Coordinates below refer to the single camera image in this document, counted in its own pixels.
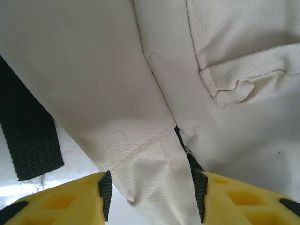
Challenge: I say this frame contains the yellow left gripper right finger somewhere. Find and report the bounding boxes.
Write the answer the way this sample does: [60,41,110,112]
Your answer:
[191,169,300,225]

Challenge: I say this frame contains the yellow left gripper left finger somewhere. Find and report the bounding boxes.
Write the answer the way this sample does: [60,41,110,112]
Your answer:
[0,170,113,225]

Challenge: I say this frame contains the beige canvas backpack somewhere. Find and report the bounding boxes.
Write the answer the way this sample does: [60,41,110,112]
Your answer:
[0,0,300,225]

